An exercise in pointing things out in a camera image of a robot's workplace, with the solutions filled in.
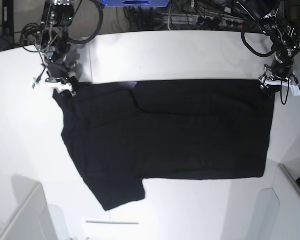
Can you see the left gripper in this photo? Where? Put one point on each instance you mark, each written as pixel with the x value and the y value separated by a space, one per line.
pixel 278 75

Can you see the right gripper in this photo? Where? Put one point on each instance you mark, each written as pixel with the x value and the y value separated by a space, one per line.
pixel 61 76

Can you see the black T-shirt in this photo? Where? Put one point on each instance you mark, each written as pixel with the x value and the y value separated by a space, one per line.
pixel 118 135

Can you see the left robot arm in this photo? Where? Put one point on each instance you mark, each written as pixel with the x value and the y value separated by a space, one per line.
pixel 286 45

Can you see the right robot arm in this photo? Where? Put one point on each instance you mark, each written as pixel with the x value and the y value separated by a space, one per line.
pixel 54 45

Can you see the blue box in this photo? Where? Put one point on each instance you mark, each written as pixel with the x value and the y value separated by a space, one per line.
pixel 136 3

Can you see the white power strip with plugs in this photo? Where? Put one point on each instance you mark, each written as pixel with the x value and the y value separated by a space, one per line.
pixel 197 20

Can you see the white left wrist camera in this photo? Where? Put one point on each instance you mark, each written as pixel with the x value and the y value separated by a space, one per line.
pixel 295 89

